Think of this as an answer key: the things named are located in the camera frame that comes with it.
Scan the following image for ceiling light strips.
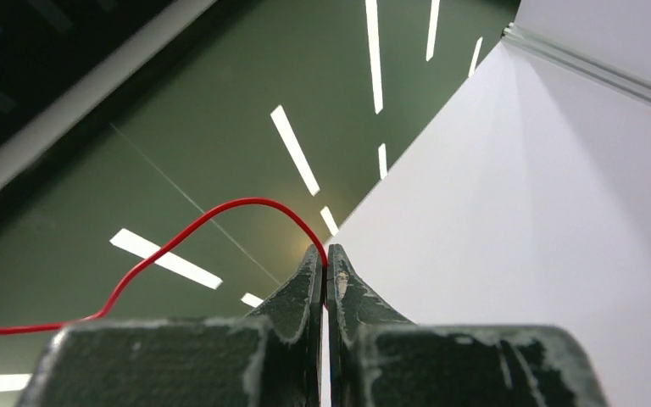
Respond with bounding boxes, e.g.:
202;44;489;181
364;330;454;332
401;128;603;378
0;0;485;396

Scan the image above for red wire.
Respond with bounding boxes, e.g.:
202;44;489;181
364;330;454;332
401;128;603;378
0;197;330;337

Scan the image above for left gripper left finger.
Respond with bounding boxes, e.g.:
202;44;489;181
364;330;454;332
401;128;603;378
18;247;322;406

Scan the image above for aluminium frame rail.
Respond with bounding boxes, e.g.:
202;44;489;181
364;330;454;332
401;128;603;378
503;23;651;106

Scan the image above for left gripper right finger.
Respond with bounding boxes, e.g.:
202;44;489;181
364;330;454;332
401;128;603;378
326;244;608;406

